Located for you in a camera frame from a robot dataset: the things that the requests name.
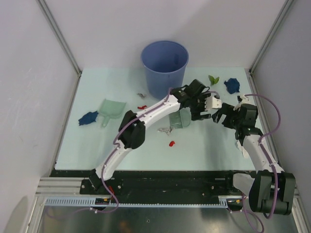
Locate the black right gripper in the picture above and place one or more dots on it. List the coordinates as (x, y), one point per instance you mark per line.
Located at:
(227, 109)

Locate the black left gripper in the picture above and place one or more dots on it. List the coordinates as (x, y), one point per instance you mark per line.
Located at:
(195, 114)

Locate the light green hand brush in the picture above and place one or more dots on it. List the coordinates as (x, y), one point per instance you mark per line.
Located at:
(180, 119)

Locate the light green plastic dustpan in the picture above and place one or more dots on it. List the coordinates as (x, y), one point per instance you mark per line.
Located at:
(110, 109)

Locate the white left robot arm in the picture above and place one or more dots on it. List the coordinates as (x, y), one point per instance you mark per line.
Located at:
(132, 130)

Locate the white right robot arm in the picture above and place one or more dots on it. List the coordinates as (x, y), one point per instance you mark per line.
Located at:
(271, 191)

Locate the green paper scrap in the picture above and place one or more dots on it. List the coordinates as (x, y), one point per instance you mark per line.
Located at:
(213, 80)

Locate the dark blue paper scrap right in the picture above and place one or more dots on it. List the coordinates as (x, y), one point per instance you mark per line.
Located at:
(232, 85)

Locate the white paper scrap right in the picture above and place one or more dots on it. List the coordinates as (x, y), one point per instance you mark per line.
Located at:
(243, 151)

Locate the grey paper scrap near bin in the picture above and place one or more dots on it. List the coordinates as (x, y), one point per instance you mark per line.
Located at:
(141, 95)

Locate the blue plastic waste bin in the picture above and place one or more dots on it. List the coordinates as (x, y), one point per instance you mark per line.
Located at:
(164, 66)

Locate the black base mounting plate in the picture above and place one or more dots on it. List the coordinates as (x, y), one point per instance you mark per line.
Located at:
(219, 182)

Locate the large dark blue paper scrap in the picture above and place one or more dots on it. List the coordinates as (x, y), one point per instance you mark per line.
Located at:
(88, 118)

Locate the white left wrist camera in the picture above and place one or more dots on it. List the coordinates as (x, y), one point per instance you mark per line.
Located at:
(212, 103)

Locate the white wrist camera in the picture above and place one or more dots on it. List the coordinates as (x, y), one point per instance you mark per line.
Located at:
(243, 99)
(212, 103)

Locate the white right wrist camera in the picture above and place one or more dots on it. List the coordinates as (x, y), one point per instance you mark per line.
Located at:
(243, 99)

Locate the aluminium frame post right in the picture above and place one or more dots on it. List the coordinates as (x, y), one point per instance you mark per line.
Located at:
(288, 4)

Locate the aluminium frame post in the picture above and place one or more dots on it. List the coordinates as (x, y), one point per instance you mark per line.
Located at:
(47, 13)
(288, 4)

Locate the white cable duct strip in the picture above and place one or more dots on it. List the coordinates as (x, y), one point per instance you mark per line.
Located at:
(98, 202)

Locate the aluminium frame rail front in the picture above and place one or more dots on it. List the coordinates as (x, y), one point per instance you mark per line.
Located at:
(71, 187)

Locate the aluminium frame post left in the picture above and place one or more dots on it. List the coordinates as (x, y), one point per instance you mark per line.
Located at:
(47, 13)

